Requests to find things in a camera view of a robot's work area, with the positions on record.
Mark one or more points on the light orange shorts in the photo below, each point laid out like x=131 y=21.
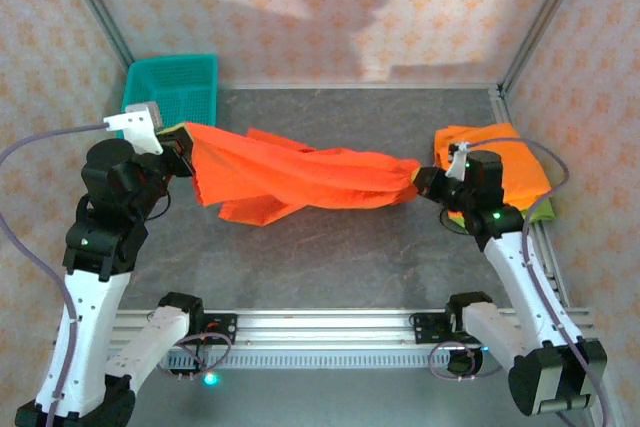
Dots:
x=520 y=167

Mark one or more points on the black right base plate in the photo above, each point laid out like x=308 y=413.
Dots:
x=422 y=329

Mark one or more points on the aluminium frame post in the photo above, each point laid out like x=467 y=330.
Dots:
x=98 y=7
x=543 y=22

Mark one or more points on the teal plastic basket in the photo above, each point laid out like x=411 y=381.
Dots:
x=175 y=87

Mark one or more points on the lime green shorts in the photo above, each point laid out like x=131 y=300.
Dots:
x=542 y=209

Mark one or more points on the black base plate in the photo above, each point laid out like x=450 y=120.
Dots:
x=422 y=329
x=227 y=329

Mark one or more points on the aluminium table edge rail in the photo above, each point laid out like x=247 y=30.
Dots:
x=350 y=84
x=501 y=104

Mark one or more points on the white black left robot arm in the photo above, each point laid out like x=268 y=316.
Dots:
x=90 y=322

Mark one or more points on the grey metal sheet panel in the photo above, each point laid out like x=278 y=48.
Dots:
x=325 y=402

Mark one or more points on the aluminium mounting rail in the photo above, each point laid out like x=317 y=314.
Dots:
x=325 y=327

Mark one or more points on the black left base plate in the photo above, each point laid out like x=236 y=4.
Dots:
x=227 y=329

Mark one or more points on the red-orange shorts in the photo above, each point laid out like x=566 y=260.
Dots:
x=300 y=177

